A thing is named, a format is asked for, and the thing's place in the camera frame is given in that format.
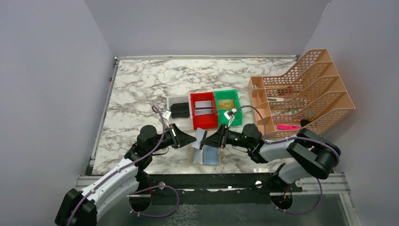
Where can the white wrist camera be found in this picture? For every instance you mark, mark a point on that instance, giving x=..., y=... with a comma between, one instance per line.
x=166, y=115
x=229, y=114

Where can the silver grey credit card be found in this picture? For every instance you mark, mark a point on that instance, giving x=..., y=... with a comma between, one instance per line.
x=199, y=135

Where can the gold credit card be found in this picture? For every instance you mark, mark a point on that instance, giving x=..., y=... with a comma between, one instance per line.
x=225, y=104

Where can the black mounting rail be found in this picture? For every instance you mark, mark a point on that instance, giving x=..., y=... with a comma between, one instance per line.
x=203, y=189

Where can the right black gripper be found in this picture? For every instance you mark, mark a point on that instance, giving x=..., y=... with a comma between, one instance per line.
x=219, y=139

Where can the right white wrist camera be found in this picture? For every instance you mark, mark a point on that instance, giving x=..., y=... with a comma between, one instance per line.
x=229, y=114

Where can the green plastic bin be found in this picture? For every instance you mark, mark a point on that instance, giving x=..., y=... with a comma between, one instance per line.
x=225, y=94

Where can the black credit card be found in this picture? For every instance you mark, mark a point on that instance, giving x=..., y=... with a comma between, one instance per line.
x=180, y=110

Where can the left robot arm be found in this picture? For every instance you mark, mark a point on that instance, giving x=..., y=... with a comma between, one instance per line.
x=85, y=207

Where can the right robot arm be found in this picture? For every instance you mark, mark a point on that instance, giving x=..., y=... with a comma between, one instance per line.
x=313, y=155

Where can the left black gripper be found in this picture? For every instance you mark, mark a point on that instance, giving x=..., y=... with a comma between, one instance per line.
x=179, y=138

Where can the pink highlighter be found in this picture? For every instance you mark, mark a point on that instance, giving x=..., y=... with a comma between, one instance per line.
x=288, y=127

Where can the white card stack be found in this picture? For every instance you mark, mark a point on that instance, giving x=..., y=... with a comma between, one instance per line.
x=203, y=107

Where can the red plastic bin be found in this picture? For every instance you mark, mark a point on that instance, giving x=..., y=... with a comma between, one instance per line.
x=202, y=120

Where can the green white pen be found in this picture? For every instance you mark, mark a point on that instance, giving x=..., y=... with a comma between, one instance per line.
x=290, y=112

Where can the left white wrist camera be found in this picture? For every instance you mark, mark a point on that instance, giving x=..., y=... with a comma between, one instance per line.
x=166, y=115

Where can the white plastic bin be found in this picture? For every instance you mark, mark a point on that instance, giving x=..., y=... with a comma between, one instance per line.
x=185, y=124

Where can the beige card holder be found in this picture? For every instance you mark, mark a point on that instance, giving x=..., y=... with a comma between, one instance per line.
x=207, y=156

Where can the orange mesh file organizer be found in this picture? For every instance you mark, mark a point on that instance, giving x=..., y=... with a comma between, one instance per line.
x=312, y=84

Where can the aluminium frame rail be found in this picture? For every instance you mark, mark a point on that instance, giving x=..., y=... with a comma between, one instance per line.
x=336, y=183

